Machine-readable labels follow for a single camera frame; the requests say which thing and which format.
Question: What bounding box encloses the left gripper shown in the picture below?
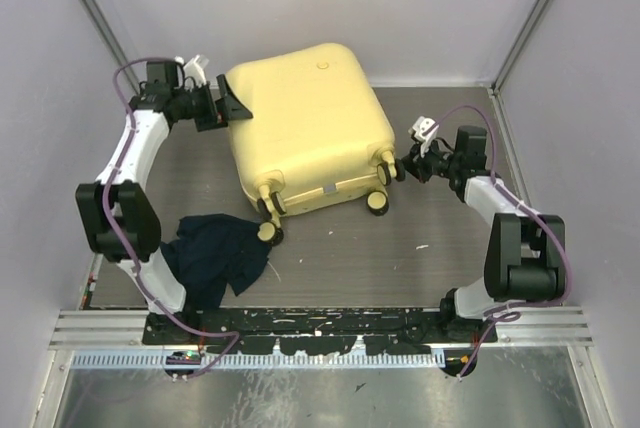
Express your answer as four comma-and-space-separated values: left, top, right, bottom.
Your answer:
176, 76, 254, 133

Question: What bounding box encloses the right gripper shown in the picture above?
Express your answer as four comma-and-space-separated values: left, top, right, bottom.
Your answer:
395, 135, 459, 184

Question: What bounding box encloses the yellow hard-shell suitcase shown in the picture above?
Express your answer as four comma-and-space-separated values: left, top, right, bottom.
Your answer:
219, 43, 405, 245

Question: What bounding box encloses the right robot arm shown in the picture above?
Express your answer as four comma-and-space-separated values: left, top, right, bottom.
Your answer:
402, 117, 567, 342

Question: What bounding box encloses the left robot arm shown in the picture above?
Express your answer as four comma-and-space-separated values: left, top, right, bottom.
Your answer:
75, 55, 252, 344

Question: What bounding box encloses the dark navy garment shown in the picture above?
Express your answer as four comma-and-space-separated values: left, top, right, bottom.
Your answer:
160, 214, 271, 310

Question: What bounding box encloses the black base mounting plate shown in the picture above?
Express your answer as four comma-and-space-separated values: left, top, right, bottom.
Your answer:
141, 305, 498, 356

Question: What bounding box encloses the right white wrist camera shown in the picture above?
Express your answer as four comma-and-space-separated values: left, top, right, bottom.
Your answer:
408, 116, 439, 158

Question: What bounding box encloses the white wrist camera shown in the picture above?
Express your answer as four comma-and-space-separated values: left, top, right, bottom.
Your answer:
408, 116, 439, 158
174, 54, 209, 87

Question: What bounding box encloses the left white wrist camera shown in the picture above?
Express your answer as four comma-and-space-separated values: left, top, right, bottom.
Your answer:
174, 54, 209, 87

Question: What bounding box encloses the aluminium frame rail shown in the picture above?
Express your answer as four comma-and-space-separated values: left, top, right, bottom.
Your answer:
50, 307, 593, 354

